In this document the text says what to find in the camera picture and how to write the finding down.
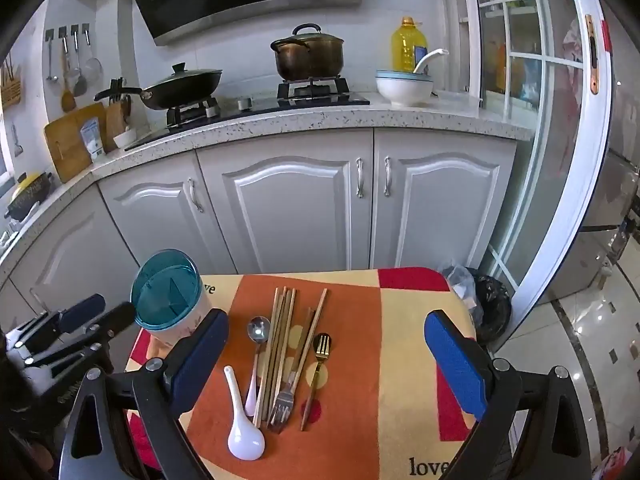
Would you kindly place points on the speckled stone countertop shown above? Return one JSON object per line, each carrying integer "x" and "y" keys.
{"x": 350, "y": 122}

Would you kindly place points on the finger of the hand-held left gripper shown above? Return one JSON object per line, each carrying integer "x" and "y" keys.
{"x": 115, "y": 317}
{"x": 82, "y": 306}

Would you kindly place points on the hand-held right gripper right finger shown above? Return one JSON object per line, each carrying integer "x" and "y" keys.
{"x": 455, "y": 365}

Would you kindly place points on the yellow and black pot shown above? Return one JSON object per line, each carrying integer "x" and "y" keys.
{"x": 30, "y": 195}

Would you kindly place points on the wooden cutting board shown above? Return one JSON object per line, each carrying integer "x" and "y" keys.
{"x": 65, "y": 145}

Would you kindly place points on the bronze stock pot with lid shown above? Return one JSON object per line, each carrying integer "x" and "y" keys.
{"x": 307, "y": 57}

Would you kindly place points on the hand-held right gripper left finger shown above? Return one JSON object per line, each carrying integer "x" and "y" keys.
{"x": 200, "y": 360}

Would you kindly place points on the hanging slotted spoon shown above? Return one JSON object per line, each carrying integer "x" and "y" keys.
{"x": 77, "y": 77}

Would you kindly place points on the white and blue tube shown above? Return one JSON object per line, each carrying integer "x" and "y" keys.
{"x": 92, "y": 140}

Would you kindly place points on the hanging wall scraper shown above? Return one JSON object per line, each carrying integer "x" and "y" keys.
{"x": 16, "y": 142}

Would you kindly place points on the wooden wall chopstick rack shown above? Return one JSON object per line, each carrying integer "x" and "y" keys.
{"x": 10, "y": 87}

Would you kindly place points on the white ladle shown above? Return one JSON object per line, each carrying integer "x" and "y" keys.
{"x": 430, "y": 56}

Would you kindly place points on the orange patterned tablecloth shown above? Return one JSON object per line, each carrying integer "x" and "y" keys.
{"x": 390, "y": 360}

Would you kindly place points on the hanging wooden spatula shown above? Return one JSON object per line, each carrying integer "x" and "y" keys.
{"x": 67, "y": 97}

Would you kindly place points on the white bowl with blue rim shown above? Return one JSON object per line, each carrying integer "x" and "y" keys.
{"x": 404, "y": 91}

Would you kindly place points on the black glass gas stove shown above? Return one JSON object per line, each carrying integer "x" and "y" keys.
{"x": 260, "y": 105}

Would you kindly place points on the clear plastic bag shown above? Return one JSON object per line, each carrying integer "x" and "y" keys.
{"x": 457, "y": 282}

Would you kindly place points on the black trash bin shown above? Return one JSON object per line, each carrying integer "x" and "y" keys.
{"x": 492, "y": 310}

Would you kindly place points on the teal-lidded utensil holder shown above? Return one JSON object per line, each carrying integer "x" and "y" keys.
{"x": 167, "y": 295}

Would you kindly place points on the small metal stove knob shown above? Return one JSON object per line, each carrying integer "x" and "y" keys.
{"x": 245, "y": 103}

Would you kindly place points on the hanging metal ladle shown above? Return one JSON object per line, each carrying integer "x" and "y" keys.
{"x": 51, "y": 55}

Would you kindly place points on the white cabinet door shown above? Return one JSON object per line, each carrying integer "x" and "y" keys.
{"x": 290, "y": 205}
{"x": 445, "y": 200}
{"x": 160, "y": 220}
{"x": 65, "y": 260}

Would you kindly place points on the silver fork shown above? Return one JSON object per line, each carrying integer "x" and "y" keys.
{"x": 282, "y": 405}

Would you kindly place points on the yellow cooking oil bottle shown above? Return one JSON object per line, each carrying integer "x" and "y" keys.
{"x": 407, "y": 45}

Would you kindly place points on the white ceramic soup spoon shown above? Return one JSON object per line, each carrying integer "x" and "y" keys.
{"x": 245, "y": 440}

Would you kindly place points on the bunch of wooden chopsticks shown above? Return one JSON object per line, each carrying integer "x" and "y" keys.
{"x": 280, "y": 340}

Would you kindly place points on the black wok with lid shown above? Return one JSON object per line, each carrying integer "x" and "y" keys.
{"x": 180, "y": 87}

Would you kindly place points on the knife block with black knives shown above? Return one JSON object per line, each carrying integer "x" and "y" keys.
{"x": 117, "y": 105}

